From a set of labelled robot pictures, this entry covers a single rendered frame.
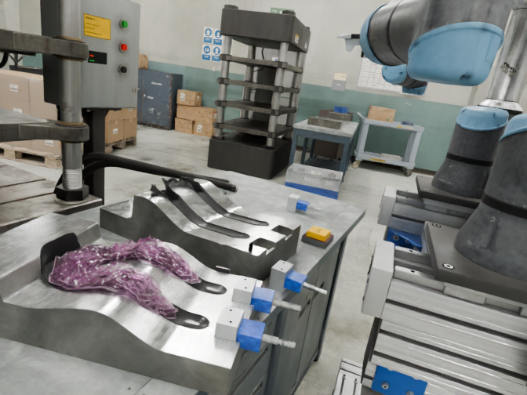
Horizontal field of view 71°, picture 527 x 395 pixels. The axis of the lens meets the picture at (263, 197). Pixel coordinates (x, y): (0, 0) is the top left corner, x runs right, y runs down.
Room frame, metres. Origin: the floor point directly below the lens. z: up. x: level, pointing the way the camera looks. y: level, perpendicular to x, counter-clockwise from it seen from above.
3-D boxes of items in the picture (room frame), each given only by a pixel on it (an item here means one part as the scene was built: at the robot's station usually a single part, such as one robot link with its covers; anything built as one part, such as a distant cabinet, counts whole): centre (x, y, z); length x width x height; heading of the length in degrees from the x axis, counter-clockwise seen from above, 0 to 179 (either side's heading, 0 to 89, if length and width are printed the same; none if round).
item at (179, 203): (0.94, 0.16, 0.92); 0.35 x 0.16 x 0.09; 65
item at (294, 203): (1.33, -0.16, 0.83); 0.13 x 0.05 x 0.05; 69
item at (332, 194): (4.11, -0.54, 0.11); 0.61 x 0.41 x 0.22; 76
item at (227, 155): (5.60, 0.22, 1.03); 1.54 x 0.94 x 2.06; 166
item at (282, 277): (0.75, -0.11, 0.83); 0.13 x 0.05 x 0.05; 66
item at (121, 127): (5.37, 2.74, 0.37); 1.20 x 0.82 x 0.74; 84
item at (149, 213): (0.96, 0.17, 0.87); 0.50 x 0.26 x 0.14; 65
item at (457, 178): (1.03, -0.55, 1.09); 0.15 x 0.15 x 0.10
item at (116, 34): (1.45, 0.71, 0.74); 0.31 x 0.22 x 1.47; 155
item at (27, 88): (4.36, 2.84, 0.47); 1.22 x 0.80 x 0.94; 80
